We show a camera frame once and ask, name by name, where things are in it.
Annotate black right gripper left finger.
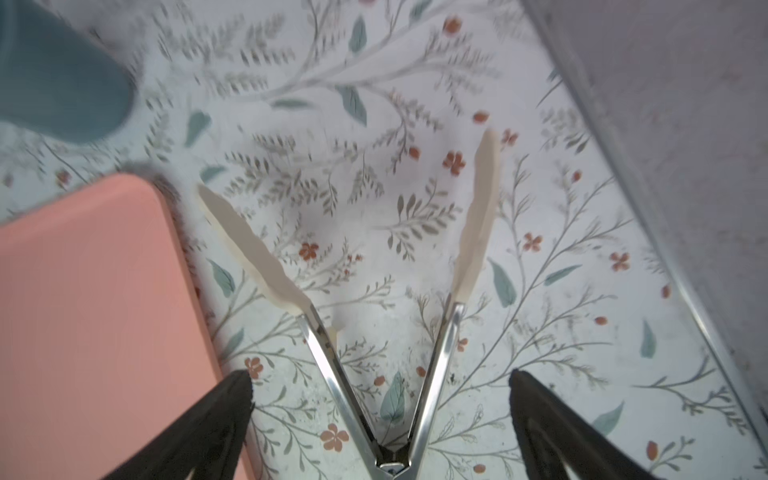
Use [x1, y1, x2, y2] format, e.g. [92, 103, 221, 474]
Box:
[106, 370, 252, 480]

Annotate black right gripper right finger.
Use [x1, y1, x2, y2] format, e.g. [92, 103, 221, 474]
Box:
[509, 369, 653, 479]

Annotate steel tongs with cream tips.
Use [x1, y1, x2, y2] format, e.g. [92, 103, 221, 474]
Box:
[197, 129, 501, 479]

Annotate pink plastic tray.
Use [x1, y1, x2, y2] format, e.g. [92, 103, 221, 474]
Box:
[1, 174, 222, 479]

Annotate teal ceramic cup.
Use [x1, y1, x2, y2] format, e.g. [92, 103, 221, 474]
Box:
[1, 1, 134, 143]

